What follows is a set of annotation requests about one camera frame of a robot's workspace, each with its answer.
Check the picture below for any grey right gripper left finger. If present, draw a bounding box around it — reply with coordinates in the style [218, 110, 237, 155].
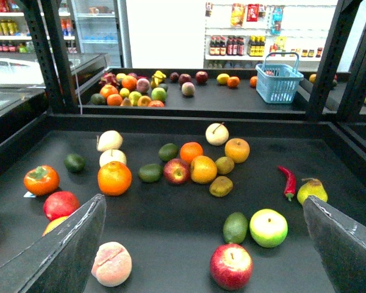
[0, 194, 106, 292]

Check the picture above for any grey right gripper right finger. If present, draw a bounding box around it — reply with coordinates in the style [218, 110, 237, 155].
[303, 195, 366, 292]

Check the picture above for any large orange citrus front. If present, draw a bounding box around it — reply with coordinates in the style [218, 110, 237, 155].
[42, 216, 68, 236]

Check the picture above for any pink peach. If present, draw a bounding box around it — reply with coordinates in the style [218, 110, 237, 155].
[91, 242, 132, 287]

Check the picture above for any red pomegranate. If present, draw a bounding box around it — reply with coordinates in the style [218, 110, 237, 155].
[43, 191, 80, 221]

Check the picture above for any yellow pear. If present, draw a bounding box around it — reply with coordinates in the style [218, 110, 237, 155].
[297, 178, 328, 205]

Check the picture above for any orange persimmon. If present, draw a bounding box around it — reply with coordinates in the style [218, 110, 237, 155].
[23, 165, 60, 196]

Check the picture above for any green apple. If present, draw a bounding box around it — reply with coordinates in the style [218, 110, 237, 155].
[249, 209, 289, 248]

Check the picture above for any red chili pepper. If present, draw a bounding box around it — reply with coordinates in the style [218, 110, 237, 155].
[278, 165, 296, 201]

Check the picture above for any large orange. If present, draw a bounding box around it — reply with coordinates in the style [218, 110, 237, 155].
[97, 161, 132, 197]

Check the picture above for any dark green avocado left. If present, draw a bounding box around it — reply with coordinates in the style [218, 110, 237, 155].
[64, 153, 85, 173]

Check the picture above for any dark green avocado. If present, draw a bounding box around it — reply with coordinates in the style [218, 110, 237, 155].
[138, 164, 163, 183]
[64, 153, 85, 173]

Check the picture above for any green avocado front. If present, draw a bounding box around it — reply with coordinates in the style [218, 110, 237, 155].
[223, 212, 248, 244]

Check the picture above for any white pear left lower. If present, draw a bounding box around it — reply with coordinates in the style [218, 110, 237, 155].
[99, 149, 127, 167]

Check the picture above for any red apple front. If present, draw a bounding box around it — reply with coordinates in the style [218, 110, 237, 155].
[209, 244, 253, 291]

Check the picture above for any white pear left upper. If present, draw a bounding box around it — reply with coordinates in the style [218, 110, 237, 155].
[96, 130, 123, 152]

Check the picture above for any brown kiwi lower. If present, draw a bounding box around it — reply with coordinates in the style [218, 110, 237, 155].
[209, 176, 234, 198]

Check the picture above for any brown kiwi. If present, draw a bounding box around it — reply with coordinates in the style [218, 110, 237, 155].
[209, 176, 234, 198]
[215, 156, 235, 175]

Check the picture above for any red yellow apple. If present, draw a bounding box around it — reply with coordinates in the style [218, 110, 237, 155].
[163, 158, 190, 185]

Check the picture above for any brown kiwi upper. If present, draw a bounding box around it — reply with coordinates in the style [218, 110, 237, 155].
[215, 156, 235, 175]

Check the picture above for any green lime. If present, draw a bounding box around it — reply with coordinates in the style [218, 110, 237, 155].
[158, 143, 179, 162]

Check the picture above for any small orange tangerine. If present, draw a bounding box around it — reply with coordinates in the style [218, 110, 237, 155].
[179, 142, 203, 165]

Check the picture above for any white pear with stem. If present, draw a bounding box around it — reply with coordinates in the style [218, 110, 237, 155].
[205, 123, 229, 146]

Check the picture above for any blue shopping basket far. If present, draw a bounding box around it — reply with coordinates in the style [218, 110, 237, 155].
[256, 52, 304, 104]

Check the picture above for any far fruit pile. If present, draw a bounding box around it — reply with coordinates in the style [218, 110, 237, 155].
[90, 70, 168, 107]

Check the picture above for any dark sauce bottles row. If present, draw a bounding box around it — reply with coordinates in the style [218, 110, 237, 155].
[209, 35, 265, 57]

